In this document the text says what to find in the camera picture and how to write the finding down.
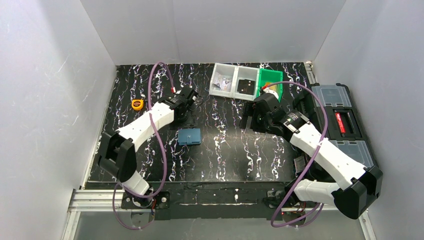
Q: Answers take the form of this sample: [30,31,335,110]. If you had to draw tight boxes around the left grey storage bin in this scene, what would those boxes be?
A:
[209,63,238,98]

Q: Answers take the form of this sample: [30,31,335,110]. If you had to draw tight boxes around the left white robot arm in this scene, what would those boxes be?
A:
[94,85,200,198]

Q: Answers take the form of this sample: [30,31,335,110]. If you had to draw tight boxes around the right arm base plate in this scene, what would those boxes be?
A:
[262,190,317,222]

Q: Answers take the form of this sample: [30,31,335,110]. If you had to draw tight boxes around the middle grey storage bin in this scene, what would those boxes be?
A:
[232,66,260,101]

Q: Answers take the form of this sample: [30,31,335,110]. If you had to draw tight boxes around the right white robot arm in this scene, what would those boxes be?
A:
[239,93,383,220]

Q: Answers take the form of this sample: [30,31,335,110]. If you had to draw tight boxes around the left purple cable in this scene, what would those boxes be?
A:
[111,61,176,231]

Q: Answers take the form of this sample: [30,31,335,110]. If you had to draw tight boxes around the grey storage bin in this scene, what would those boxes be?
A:
[232,66,260,101]
[209,63,238,98]

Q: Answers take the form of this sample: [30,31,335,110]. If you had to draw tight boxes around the black object in bin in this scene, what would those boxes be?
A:
[237,79,256,95]

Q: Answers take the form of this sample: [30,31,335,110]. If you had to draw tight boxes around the orange tape measure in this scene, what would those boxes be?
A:
[131,99,144,111]

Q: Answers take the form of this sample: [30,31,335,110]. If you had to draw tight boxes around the green storage bin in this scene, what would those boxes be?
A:
[256,68,284,101]

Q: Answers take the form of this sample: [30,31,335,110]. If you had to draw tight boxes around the blue card holder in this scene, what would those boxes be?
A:
[177,128,202,146]

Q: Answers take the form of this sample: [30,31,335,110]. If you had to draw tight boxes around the black toolbox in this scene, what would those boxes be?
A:
[292,83,384,184]

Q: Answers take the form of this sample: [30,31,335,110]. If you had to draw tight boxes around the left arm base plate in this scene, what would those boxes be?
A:
[121,191,171,210]

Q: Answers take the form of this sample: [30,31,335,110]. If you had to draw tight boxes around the small items in grey bin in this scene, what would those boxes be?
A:
[213,75,233,92]

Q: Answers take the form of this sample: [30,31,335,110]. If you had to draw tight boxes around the aluminium frame rail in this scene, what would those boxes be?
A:
[62,189,377,240]

